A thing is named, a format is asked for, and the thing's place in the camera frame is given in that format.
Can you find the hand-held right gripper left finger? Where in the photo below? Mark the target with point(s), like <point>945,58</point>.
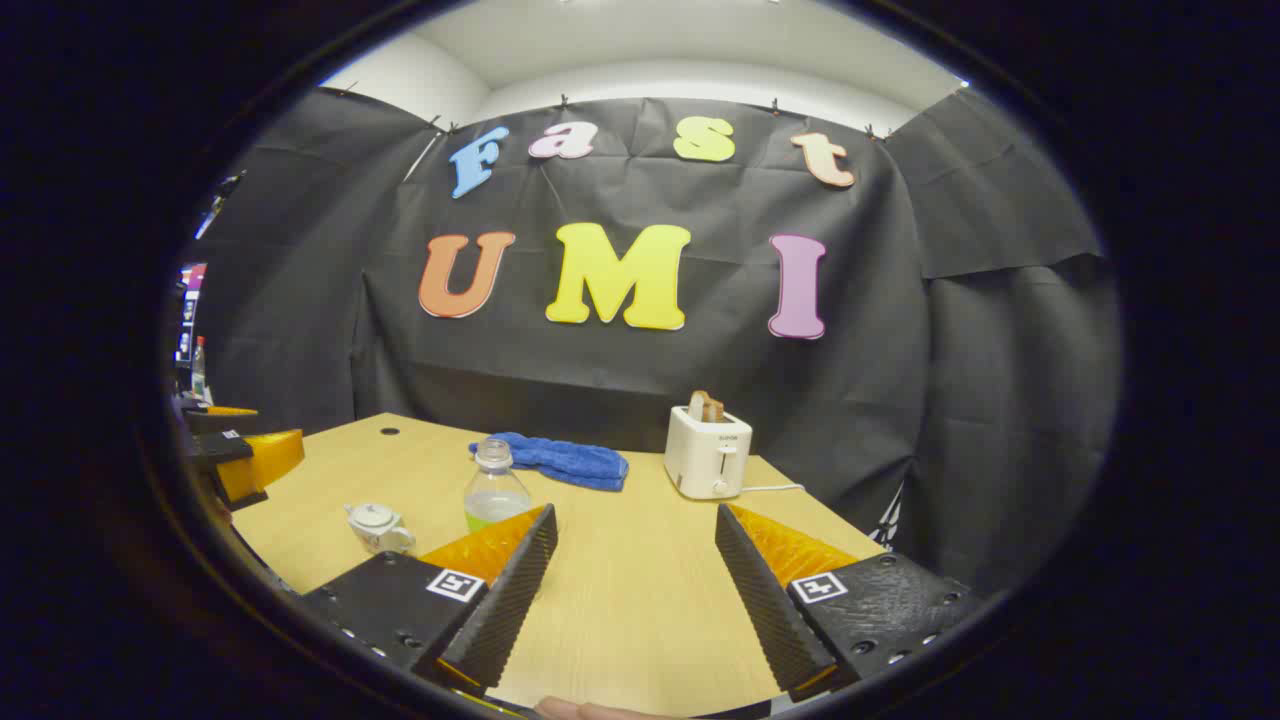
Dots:
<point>510,600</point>

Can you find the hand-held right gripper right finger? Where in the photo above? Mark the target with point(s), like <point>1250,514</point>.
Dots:
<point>765,600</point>

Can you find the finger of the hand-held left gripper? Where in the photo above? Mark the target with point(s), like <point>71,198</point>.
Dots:
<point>262,462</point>
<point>225,422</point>

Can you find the clear green label water bottle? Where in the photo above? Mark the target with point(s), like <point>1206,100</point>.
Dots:
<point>495,495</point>

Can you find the white teacup lid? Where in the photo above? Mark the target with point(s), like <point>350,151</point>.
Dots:
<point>372,516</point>

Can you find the red cap plastic bottle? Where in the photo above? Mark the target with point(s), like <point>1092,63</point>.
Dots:
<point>199,375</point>

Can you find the computer monitor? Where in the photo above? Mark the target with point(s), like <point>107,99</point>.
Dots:
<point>190,310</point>

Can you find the blue towel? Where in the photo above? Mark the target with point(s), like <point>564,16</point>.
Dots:
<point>560,462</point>

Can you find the white toaster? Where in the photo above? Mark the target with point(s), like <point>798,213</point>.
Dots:
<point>705,455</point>

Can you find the toast slice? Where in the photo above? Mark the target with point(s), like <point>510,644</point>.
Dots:
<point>705,406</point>

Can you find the black backdrop cloth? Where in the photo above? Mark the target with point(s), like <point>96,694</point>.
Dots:
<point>650,370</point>

